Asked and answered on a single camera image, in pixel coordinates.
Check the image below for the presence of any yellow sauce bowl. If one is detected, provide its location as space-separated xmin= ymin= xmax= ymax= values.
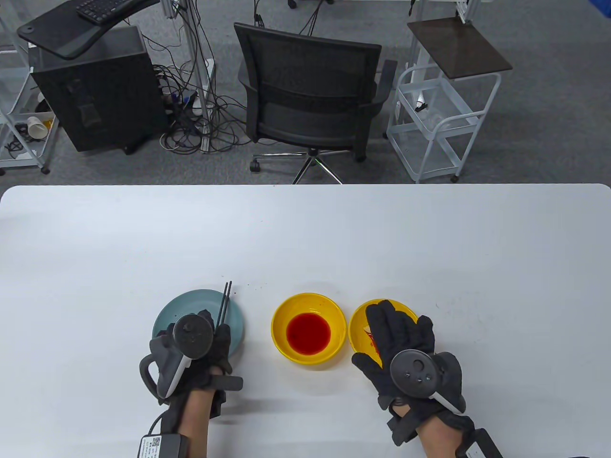
xmin=271 ymin=293 xmax=348 ymax=365

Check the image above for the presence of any yellow dumpling bowl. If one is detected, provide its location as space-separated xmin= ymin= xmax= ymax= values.
xmin=348 ymin=298 xmax=421 ymax=370

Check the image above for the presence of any white wire cart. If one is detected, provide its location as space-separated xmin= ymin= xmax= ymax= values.
xmin=0 ymin=29 xmax=60 ymax=176

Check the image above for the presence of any person's right hand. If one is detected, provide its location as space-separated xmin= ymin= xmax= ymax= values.
xmin=352 ymin=300 xmax=449 ymax=413

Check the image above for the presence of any black keyboard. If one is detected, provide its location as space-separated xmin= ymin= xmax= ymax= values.
xmin=76 ymin=0 xmax=144 ymax=24

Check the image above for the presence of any person's left forearm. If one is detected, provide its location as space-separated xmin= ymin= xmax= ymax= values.
xmin=179 ymin=394 xmax=213 ymax=458

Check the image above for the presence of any dark grey motion controller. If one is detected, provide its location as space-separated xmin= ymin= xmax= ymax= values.
xmin=139 ymin=313 xmax=214 ymax=406
xmin=390 ymin=350 xmax=466 ymax=415

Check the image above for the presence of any black computer tower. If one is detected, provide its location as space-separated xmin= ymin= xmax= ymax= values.
xmin=30 ymin=26 xmax=168 ymax=154

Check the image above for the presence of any teal plate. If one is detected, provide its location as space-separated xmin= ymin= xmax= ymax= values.
xmin=152 ymin=289 xmax=245 ymax=358

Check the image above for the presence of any aluminium frame post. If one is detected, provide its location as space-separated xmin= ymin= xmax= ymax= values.
xmin=184 ymin=0 xmax=213 ymax=128

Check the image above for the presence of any white cart brown top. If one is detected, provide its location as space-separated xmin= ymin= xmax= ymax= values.
xmin=386 ymin=18 xmax=514 ymax=184

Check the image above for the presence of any person's right forearm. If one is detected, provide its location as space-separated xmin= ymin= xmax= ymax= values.
xmin=415 ymin=415 xmax=473 ymax=458

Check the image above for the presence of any tangle of black cables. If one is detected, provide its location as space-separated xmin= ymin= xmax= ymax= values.
xmin=153 ymin=62 xmax=253 ymax=154

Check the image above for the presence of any person's left hand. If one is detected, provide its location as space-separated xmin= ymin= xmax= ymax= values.
xmin=167 ymin=310 xmax=244 ymax=420

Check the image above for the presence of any black mesh office chair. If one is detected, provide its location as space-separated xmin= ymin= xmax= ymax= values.
xmin=234 ymin=22 xmax=398 ymax=185

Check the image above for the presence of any red soy sauce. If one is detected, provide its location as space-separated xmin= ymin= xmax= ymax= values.
xmin=286 ymin=312 xmax=332 ymax=355

